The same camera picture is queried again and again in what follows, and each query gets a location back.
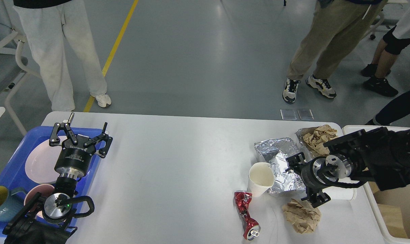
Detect brown paper bag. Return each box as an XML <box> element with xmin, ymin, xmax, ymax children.
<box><xmin>369</xmin><ymin>182</ymin><xmax>410</xmax><ymax>239</ymax></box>

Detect crushed red can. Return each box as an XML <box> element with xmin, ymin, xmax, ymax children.
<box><xmin>234</xmin><ymin>190</ymin><xmax>261</xmax><ymax>241</ymax></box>

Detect white plastic bin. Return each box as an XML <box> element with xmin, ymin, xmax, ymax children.
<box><xmin>342</xmin><ymin>125</ymin><xmax>410</xmax><ymax>243</ymax></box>

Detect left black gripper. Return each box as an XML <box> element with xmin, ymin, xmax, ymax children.
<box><xmin>49</xmin><ymin>112</ymin><xmax>113</xmax><ymax>180</ymax></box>

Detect floor outlet plates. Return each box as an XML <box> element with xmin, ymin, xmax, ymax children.
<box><xmin>280</xmin><ymin>109</ymin><xmax>315</xmax><ymax>121</ymax></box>

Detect person in khaki trousers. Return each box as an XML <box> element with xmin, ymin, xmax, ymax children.
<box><xmin>282</xmin><ymin>0</ymin><xmax>387</xmax><ymax>103</ymax></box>

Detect pink plate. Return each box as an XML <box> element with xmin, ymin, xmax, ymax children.
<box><xmin>25</xmin><ymin>139</ymin><xmax>62</xmax><ymax>184</ymax></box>

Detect foil bowl with paper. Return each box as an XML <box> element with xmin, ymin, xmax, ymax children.
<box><xmin>295</xmin><ymin>124</ymin><xmax>337</xmax><ymax>161</ymax></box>

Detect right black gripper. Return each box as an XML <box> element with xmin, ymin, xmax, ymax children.
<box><xmin>285</xmin><ymin>152</ymin><xmax>355</xmax><ymax>208</ymax></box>

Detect crumpled brown paper ball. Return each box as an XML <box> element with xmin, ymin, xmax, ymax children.
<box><xmin>282</xmin><ymin>198</ymin><xmax>322</xmax><ymax>233</ymax></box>

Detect white paper cup lying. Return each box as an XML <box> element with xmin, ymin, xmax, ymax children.
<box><xmin>322</xmin><ymin>186</ymin><xmax>357</xmax><ymax>201</ymax></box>

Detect aluminium foil tray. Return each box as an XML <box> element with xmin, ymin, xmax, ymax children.
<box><xmin>253</xmin><ymin>137</ymin><xmax>306</xmax><ymax>196</ymax></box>

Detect white paper cup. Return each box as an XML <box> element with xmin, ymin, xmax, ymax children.
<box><xmin>247</xmin><ymin>162</ymin><xmax>274</xmax><ymax>197</ymax></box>
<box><xmin>322</xmin><ymin>186</ymin><xmax>357</xmax><ymax>201</ymax></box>

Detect pink mug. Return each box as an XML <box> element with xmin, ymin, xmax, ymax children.
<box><xmin>23</xmin><ymin>184</ymin><xmax>56</xmax><ymax>219</ymax></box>

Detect teal mug yellow inside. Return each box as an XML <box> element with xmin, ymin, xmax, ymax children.
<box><xmin>0</xmin><ymin>186</ymin><xmax>27</xmax><ymax>223</ymax></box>

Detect white office chair right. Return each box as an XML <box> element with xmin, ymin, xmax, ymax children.
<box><xmin>365</xmin><ymin>11</ymin><xmax>399</xmax><ymax>40</ymax></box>

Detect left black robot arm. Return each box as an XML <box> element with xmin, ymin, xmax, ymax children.
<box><xmin>2</xmin><ymin>113</ymin><xmax>113</xmax><ymax>244</ymax></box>

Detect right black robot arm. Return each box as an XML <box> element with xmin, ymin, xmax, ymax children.
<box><xmin>286</xmin><ymin>127</ymin><xmax>410</xmax><ymax>207</ymax></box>

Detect person in black shorts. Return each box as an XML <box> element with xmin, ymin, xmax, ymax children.
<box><xmin>361</xmin><ymin>7</ymin><xmax>410</xmax><ymax>97</ymax></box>

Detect grey office chair left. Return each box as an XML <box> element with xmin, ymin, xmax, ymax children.
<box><xmin>0</xmin><ymin>0</ymin><xmax>41</xmax><ymax>136</ymax></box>

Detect person in white trousers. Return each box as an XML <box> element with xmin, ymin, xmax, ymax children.
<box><xmin>13</xmin><ymin>0</ymin><xmax>112</xmax><ymax>111</ymax></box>

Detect blue plastic tray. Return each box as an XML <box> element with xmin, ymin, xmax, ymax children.
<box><xmin>0</xmin><ymin>126</ymin><xmax>108</xmax><ymax>240</ymax></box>

